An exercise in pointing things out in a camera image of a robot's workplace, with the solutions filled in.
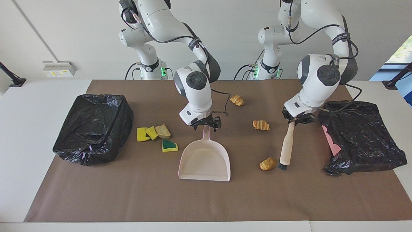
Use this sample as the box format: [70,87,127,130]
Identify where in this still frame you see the black left base cable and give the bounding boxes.
[234,63,258,80]

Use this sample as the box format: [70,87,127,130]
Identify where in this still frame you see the black bag lined box bin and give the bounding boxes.
[52,94,134,166]

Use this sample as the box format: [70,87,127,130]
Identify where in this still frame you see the large yellow sponge piece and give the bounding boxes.
[136,127,151,142]

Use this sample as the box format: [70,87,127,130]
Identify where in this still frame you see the crumpled black trash bag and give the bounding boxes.
[317,100,408,176]

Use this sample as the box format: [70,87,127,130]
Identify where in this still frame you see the window with greenery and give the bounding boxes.
[385,34,412,65]

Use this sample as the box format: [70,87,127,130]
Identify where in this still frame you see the pale pink plastic dustpan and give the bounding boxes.
[178,124,231,182]

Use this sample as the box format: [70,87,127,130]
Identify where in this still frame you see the black base cable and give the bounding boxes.
[234,63,258,80]
[125,62,142,80]

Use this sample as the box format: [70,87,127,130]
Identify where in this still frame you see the green and yellow sponge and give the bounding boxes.
[162,139,178,153]

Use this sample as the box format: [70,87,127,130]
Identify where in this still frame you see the pink plastic bin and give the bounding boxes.
[322,125,342,157]

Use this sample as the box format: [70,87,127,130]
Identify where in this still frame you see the beige hand brush black bristles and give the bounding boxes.
[277,120,296,171]

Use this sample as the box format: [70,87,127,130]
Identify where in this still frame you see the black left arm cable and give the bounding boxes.
[287,11,362,112]

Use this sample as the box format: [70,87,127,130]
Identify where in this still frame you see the black right base cable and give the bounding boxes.
[125,62,142,80]

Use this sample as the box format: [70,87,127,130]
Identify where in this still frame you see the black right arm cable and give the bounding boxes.
[127,8,229,116]

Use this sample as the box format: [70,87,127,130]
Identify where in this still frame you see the brown paper table mat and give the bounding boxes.
[23,80,412,223]

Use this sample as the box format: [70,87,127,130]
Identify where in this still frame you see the brown oval bread roll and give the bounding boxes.
[259,157,277,171]

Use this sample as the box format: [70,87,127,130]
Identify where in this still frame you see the beige sponge chunk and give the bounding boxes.
[155,124,171,139]

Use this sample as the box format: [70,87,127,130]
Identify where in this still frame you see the white wall socket box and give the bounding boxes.
[42,61,77,78]

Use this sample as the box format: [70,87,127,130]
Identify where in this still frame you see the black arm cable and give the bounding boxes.
[127,8,229,116]
[287,11,362,112]

